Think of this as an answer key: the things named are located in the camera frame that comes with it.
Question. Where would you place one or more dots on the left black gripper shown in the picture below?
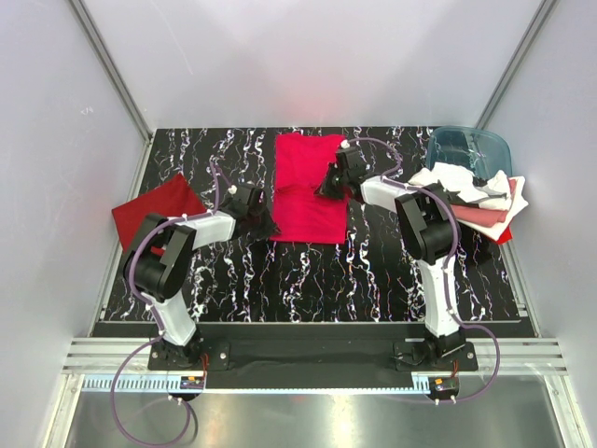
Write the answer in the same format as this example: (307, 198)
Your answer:
(256, 218)

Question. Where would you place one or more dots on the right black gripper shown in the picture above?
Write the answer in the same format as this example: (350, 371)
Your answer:
(334, 176)

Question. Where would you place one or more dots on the bright pink-red t-shirt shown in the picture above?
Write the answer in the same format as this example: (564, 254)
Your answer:
(301, 215)

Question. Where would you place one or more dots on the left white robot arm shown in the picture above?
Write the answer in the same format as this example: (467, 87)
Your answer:
(157, 262)

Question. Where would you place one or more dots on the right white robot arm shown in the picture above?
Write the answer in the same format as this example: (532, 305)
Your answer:
(430, 234)

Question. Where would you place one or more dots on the white black printed t-shirt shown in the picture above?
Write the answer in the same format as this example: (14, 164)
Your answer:
(465, 188)

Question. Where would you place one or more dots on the dusty pink folded t-shirt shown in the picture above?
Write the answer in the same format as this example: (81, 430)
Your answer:
(484, 217)

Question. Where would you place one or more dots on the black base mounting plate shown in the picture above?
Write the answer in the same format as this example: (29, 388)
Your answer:
(313, 350)

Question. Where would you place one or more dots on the blue transparent plastic bin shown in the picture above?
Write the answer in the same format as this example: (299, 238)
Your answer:
(482, 152)

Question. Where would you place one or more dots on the red t-shirt under pile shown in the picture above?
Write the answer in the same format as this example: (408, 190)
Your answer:
(505, 237)

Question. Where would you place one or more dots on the white folded t-shirt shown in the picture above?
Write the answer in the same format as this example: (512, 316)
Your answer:
(496, 231)

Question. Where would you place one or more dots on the left aluminium frame post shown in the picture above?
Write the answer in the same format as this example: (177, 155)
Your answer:
(103, 54)

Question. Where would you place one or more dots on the aluminium frame post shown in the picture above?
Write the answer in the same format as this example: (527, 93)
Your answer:
(530, 35)
(103, 54)

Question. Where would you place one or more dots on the white slotted cable duct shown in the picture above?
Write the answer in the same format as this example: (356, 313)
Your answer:
(393, 383)

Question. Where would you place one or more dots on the right aluminium frame post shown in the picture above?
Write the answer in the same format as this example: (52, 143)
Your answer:
(530, 35)

